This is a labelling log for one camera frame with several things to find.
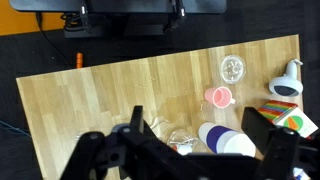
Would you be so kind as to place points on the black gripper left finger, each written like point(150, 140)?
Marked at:
point(95, 153)

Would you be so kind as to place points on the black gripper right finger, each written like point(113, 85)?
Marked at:
point(283, 149)

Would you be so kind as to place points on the pink plastic cup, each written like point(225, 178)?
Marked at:
point(220, 97)

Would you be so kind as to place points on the white and blue cup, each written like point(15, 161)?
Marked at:
point(221, 139)

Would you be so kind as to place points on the orange box of books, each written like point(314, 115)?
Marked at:
point(288, 115)

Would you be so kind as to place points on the white VR controller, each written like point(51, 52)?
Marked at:
point(288, 84)

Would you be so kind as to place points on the clear round plastic lid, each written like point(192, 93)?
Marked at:
point(232, 69)

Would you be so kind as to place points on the orange handled tool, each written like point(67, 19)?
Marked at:
point(79, 60)

